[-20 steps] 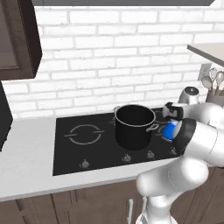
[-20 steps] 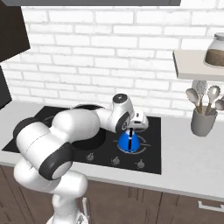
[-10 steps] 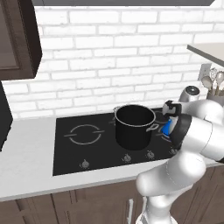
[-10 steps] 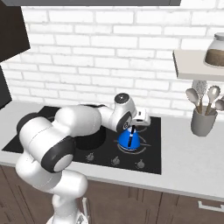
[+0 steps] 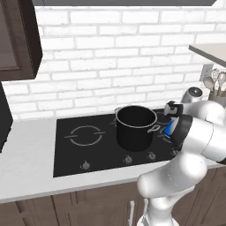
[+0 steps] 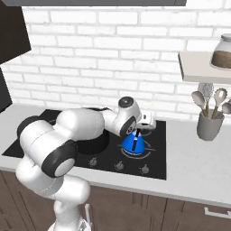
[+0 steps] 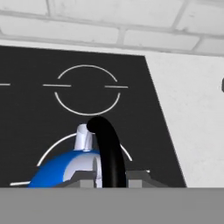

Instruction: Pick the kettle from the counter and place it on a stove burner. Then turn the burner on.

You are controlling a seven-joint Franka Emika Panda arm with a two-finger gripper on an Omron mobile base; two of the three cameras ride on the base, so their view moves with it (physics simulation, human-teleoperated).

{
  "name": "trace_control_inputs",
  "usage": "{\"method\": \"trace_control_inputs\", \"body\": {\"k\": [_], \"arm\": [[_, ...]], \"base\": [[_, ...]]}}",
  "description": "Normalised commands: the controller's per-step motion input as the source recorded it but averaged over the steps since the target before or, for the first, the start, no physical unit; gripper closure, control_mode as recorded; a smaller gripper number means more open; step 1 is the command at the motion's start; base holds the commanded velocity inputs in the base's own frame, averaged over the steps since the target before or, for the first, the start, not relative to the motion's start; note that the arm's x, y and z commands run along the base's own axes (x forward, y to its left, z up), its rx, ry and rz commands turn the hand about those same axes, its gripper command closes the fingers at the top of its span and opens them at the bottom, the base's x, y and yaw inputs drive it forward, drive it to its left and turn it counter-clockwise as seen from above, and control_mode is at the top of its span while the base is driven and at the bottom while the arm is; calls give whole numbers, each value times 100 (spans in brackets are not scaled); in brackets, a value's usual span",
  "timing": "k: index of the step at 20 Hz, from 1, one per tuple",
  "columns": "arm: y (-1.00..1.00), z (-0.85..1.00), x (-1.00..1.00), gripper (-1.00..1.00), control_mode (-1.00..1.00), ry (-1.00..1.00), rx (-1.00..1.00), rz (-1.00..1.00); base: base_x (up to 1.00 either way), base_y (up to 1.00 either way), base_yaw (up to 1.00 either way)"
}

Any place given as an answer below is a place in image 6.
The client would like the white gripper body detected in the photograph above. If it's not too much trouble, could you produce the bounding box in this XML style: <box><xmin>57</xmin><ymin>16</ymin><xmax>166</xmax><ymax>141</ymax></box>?
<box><xmin>136</xmin><ymin>116</ymin><xmax>158</xmax><ymax>132</ymax></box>

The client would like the black hob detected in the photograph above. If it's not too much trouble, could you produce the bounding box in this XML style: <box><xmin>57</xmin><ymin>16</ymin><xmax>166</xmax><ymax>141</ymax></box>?
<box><xmin>1</xmin><ymin>108</ymin><xmax>168</xmax><ymax>181</ymax></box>

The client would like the grey utensil pot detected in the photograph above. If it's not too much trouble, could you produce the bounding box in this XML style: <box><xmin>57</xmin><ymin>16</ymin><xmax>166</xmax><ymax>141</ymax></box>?
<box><xmin>196</xmin><ymin>108</ymin><xmax>226</xmax><ymax>142</ymax></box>

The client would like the grey whisk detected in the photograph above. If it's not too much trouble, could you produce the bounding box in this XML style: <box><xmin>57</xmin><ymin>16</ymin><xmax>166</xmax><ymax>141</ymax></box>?
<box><xmin>198</xmin><ymin>81</ymin><xmax>215</xmax><ymax>117</ymax></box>

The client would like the black pan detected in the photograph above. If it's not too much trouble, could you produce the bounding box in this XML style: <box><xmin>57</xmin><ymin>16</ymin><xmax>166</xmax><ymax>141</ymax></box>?
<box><xmin>75</xmin><ymin>129</ymin><xmax>111</xmax><ymax>156</ymax></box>

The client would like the pale slotted spoon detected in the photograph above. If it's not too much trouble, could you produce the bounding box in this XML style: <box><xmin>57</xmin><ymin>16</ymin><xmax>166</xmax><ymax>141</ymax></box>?
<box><xmin>210</xmin><ymin>88</ymin><xmax>228</xmax><ymax>119</ymax></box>

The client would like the pale spatula head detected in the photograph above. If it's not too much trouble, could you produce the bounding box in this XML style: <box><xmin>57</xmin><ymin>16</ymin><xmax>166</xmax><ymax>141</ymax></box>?
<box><xmin>221</xmin><ymin>100</ymin><xmax>231</xmax><ymax>116</ymax></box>

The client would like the brown cupboard door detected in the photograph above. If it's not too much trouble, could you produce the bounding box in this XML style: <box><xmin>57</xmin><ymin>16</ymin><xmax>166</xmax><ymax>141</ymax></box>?
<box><xmin>88</xmin><ymin>185</ymin><xmax>166</xmax><ymax>231</ymax></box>
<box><xmin>0</xmin><ymin>169</ymin><xmax>59</xmax><ymax>231</ymax></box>

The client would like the glass jar with brown contents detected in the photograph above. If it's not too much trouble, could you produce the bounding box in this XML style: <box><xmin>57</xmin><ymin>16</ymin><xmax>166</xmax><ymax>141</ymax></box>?
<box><xmin>210</xmin><ymin>32</ymin><xmax>231</xmax><ymax>70</ymax></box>

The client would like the brown drawer front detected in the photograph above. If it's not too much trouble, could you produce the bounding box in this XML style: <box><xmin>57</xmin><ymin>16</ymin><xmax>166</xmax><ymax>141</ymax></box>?
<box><xmin>161</xmin><ymin>198</ymin><xmax>231</xmax><ymax>231</ymax></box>

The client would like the grey range hood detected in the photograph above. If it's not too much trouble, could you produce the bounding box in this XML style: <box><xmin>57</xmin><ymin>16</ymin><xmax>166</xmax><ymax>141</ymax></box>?
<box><xmin>0</xmin><ymin>0</ymin><xmax>188</xmax><ymax>7</ymax></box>

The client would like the dark appliance side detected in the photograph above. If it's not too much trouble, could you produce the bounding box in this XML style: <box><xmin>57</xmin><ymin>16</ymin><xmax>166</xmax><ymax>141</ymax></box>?
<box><xmin>0</xmin><ymin>68</ymin><xmax>14</xmax><ymax>114</ymax></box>

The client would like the blue kettle with black handle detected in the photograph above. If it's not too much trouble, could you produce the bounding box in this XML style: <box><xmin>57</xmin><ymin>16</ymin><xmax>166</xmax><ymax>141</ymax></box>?
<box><xmin>121</xmin><ymin>128</ymin><xmax>146</xmax><ymax>156</ymax></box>

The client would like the pale wooden-handled spoon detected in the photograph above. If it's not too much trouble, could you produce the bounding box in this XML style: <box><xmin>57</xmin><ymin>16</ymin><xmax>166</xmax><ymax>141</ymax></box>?
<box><xmin>190</xmin><ymin>90</ymin><xmax>209</xmax><ymax>117</ymax></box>

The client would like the pale wall shelf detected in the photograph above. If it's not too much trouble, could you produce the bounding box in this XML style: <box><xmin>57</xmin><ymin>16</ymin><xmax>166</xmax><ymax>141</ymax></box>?
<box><xmin>178</xmin><ymin>51</ymin><xmax>231</xmax><ymax>86</ymax></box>

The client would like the white drawer handle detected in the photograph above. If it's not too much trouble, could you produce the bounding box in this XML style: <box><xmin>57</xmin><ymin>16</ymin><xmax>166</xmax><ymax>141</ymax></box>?
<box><xmin>204</xmin><ymin>207</ymin><xmax>231</xmax><ymax>220</ymax></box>

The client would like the white cupboard door handle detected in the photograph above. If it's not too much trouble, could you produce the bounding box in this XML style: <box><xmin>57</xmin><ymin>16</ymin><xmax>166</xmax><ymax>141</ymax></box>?
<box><xmin>84</xmin><ymin>203</ymin><xmax>93</xmax><ymax>231</ymax></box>

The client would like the dark wall cupboard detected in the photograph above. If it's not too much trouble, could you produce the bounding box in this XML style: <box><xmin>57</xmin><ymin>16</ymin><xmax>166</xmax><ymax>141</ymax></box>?
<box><xmin>0</xmin><ymin>5</ymin><xmax>32</xmax><ymax>65</ymax></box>

